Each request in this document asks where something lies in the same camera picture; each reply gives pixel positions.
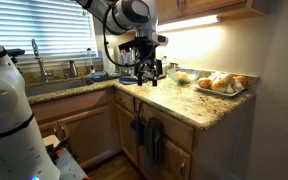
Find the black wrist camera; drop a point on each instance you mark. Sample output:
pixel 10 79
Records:
pixel 134 44

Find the grey robot cart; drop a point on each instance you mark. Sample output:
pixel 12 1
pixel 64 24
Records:
pixel 69 166

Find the wide wooden cabinet door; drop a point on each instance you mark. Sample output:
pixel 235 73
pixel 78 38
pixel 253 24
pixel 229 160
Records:
pixel 172 163

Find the steel kitchen sink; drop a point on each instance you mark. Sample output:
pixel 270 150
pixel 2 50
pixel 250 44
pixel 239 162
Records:
pixel 57 86

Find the folded blue towel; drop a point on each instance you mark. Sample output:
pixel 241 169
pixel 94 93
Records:
pixel 128 80

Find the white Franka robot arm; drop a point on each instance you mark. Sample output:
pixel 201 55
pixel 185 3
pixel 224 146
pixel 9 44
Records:
pixel 4 110

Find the white rectangular plate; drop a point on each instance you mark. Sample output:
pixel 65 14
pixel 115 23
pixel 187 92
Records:
pixel 217 92

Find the small dark blue towel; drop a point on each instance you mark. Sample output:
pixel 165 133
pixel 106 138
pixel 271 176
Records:
pixel 137 128

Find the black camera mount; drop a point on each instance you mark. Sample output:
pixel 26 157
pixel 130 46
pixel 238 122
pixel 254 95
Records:
pixel 14 53

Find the steel soap dispenser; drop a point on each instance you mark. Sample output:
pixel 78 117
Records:
pixel 72 68

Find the grey hanging towel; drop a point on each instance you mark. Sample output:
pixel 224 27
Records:
pixel 154 141

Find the narrow wooden drawer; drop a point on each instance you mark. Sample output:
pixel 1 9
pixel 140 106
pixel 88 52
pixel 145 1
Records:
pixel 125 100

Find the white window blinds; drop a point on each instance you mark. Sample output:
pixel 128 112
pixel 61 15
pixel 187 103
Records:
pixel 44 26

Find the golden bread roll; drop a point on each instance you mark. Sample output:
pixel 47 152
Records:
pixel 222 83
pixel 241 80
pixel 204 82

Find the wooden upper cabinet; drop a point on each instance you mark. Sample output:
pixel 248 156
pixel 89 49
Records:
pixel 197 6

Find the glass fruit bowl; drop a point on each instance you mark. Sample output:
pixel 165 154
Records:
pixel 184 79

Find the under-cabinet strip light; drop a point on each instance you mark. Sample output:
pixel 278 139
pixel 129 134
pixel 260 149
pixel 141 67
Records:
pixel 187 23

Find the narrow wooden cabinet door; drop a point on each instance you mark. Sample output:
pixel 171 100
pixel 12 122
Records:
pixel 125 133

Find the small steel pot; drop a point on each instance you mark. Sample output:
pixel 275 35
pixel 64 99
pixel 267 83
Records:
pixel 173 66

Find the wide wooden drawer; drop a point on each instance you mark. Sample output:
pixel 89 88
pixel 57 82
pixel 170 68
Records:
pixel 174 128

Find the steel kitchen faucet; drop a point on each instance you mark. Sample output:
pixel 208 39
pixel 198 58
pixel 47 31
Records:
pixel 42 66

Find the silver food processor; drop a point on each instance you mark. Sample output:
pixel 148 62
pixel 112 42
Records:
pixel 164 68

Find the pale yellow fruit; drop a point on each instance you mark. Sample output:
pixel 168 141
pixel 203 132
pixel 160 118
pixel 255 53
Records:
pixel 181 76

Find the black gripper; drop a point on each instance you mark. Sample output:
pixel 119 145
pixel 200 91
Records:
pixel 146 56

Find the wooden sink cabinet door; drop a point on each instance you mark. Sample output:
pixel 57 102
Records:
pixel 90 135

